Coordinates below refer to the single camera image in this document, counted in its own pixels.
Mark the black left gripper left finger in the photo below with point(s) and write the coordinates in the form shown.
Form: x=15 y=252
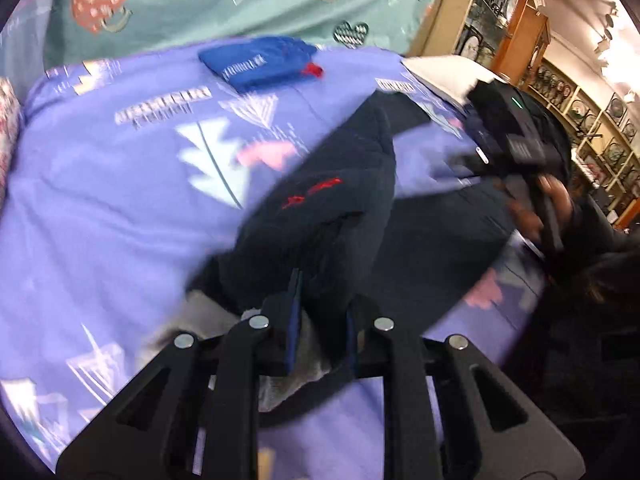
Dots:
x=195 y=399

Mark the blue folded garment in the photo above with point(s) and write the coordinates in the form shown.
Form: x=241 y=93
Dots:
x=262 y=63

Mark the floral bolster pillow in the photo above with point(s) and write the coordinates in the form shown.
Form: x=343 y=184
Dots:
x=10 y=124

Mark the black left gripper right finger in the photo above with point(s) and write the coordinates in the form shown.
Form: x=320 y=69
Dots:
x=451 y=413

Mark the green printed blanket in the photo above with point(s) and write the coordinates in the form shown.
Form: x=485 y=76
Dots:
x=41 y=34

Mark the purple printed bed sheet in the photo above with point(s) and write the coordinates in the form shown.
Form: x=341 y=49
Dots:
x=129 y=173

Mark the right hand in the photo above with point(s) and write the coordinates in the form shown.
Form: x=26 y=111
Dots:
x=523 y=208

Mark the wooden display shelf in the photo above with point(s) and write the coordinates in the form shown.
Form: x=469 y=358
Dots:
x=580 y=58

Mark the white pillow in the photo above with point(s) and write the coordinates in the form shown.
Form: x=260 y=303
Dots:
x=451 y=77

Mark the dark navy pants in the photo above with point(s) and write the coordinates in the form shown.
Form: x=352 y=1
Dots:
x=362 y=247

